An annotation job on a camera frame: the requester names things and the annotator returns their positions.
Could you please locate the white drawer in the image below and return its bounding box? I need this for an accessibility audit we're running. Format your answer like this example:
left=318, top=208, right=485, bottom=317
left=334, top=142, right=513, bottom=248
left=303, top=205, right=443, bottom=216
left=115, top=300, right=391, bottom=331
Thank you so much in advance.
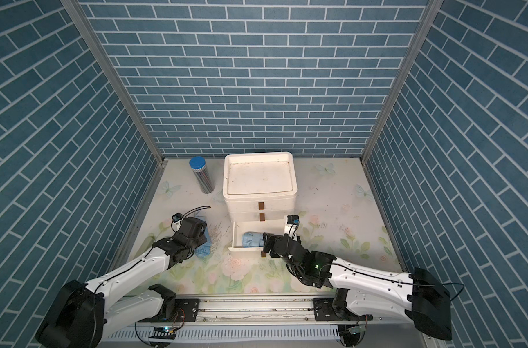
left=229, top=217, right=296, bottom=257

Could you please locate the blue umbrella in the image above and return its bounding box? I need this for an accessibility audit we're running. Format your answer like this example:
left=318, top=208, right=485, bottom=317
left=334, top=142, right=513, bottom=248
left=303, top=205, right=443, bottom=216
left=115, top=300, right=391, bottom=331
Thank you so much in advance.
left=242, top=232, right=264, bottom=248
left=195, top=215, right=212, bottom=258

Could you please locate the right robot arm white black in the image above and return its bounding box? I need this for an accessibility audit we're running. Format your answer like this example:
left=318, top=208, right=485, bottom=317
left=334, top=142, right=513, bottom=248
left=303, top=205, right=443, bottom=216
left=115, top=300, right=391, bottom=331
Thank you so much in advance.
left=263, top=233, right=453, bottom=341

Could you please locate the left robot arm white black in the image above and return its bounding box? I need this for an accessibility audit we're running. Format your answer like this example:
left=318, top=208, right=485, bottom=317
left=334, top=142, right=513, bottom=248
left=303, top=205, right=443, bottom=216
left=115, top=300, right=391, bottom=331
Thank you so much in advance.
left=35, top=217, right=207, bottom=347

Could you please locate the white plastic drawer cabinet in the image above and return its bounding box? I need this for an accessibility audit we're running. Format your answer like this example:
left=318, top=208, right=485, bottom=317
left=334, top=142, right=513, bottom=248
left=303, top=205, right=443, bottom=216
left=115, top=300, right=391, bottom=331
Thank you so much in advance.
left=223, top=152, right=297, bottom=222

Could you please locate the floral table mat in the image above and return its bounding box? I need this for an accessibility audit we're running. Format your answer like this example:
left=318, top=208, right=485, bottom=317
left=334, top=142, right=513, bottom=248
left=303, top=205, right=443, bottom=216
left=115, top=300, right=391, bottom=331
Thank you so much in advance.
left=115, top=208, right=395, bottom=297

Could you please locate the pencil tube blue lid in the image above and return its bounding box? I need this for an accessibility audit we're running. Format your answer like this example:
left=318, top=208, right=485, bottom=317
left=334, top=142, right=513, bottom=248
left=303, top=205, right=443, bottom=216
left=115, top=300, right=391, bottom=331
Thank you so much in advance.
left=189, top=156, right=215, bottom=194

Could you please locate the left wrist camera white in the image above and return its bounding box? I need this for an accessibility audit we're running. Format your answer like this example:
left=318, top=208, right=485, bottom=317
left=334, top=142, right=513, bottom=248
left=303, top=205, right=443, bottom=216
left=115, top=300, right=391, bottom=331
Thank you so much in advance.
left=172, top=213, right=183, bottom=223

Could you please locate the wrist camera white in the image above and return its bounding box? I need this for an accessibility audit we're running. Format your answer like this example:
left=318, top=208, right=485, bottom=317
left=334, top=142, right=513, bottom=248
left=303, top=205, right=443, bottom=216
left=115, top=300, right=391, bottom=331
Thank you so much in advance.
left=284, top=215, right=300, bottom=239
left=172, top=213, right=183, bottom=223

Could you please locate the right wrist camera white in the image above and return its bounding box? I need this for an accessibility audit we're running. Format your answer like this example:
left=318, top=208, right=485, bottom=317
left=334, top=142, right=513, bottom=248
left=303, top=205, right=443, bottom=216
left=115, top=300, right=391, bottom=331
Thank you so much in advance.
left=284, top=215, right=300, bottom=239

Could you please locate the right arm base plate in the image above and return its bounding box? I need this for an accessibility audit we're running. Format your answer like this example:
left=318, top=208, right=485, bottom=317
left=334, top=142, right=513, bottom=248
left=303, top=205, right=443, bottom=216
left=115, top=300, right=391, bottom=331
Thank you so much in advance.
left=313, top=297, right=374, bottom=322

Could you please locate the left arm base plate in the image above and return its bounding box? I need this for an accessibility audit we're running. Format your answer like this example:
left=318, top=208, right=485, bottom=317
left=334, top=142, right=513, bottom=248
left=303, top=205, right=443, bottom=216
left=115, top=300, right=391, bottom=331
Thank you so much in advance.
left=140, top=298, right=200, bottom=324

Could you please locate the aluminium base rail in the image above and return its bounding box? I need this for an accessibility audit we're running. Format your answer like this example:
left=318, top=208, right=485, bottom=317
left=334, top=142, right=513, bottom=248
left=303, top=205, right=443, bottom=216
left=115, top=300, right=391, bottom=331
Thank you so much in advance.
left=92, top=294, right=438, bottom=347

